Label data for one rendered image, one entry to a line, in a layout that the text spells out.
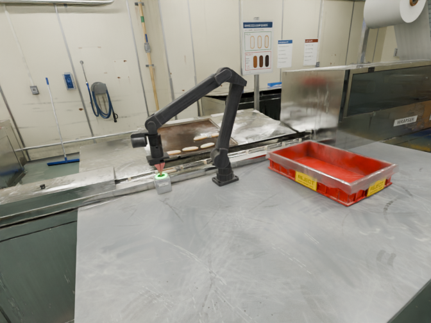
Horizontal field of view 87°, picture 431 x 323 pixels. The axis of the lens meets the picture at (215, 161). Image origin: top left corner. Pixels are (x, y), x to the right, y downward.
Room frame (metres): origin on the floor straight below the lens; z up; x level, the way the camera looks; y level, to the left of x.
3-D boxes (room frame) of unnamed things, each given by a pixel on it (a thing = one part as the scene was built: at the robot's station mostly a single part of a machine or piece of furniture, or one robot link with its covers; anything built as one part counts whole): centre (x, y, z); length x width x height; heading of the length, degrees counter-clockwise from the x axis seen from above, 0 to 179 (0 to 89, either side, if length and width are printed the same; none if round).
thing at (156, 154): (0.99, 0.27, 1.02); 0.10 x 0.07 x 0.07; 111
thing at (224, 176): (1.04, -0.04, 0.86); 0.12 x 0.09 x 0.08; 117
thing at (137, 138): (0.98, 0.31, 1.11); 0.11 x 0.09 x 0.12; 99
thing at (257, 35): (2.32, -0.48, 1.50); 0.33 x 0.01 x 0.45; 108
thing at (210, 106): (3.90, -0.89, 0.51); 1.93 x 1.05 x 1.02; 111
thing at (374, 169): (1.00, -0.53, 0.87); 0.49 x 0.34 x 0.10; 27
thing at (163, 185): (0.99, 0.27, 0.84); 0.08 x 0.08 x 0.11; 21
